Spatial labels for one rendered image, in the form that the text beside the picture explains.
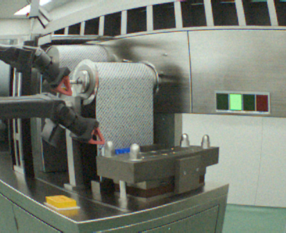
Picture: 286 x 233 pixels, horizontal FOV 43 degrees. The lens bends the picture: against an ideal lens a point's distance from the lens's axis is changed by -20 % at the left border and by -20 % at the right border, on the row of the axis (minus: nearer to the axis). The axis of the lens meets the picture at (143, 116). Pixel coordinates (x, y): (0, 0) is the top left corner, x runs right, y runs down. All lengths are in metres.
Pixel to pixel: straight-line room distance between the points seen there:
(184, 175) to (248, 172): 2.83
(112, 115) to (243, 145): 2.85
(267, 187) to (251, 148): 0.49
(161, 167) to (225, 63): 0.41
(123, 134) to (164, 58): 0.33
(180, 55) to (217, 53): 0.17
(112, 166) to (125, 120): 0.22
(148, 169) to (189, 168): 0.16
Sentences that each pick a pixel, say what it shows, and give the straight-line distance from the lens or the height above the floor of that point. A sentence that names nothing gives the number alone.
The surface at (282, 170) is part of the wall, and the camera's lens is 3.89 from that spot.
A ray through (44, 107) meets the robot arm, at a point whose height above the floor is 1.18.
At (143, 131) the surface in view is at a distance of 1.46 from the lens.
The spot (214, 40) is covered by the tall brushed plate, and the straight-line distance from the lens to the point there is 1.43.
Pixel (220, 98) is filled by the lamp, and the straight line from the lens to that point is 1.40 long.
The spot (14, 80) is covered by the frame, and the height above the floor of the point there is 1.28.
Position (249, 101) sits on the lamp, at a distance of 1.33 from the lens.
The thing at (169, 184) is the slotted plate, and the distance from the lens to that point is 1.30.
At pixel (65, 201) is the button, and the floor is 0.92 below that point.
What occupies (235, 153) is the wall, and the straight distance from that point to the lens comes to 4.18.
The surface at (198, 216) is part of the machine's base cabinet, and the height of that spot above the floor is 0.81.
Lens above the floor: 1.21
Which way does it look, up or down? 3 degrees down
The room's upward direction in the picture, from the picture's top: straight up
